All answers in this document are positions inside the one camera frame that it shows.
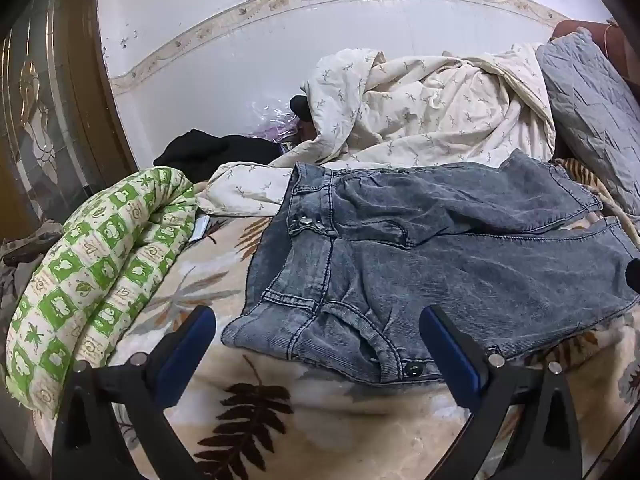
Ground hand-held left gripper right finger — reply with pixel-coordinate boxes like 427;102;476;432
419;304;585;480

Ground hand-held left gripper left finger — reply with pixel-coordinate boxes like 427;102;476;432
51;305;217;480

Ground blue denim pants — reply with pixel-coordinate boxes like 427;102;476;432
221;149;640;388

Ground green and white patterned quilt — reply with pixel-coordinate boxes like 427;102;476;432
4;166;197;418

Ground beige leaf-print blanket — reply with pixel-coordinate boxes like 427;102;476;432
37;157;640;480

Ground grey quilted pillow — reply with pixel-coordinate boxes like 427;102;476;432
536;27;640;217

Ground black cloth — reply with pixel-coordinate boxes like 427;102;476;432
152;129;283;183

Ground grey patterned cloth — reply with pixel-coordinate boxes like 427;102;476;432
0;220;63;311

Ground clear plastic bag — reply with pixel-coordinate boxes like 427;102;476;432
247;100;306;143

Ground brown padded headboard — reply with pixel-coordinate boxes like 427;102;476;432
550;19;640;86

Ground white leaf-print duvet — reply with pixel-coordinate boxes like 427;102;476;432
197;42;557;218

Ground small black object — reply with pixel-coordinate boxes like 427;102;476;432
290;94;313;123

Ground wooden door with ornate glass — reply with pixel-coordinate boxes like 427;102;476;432
0;0;138;241

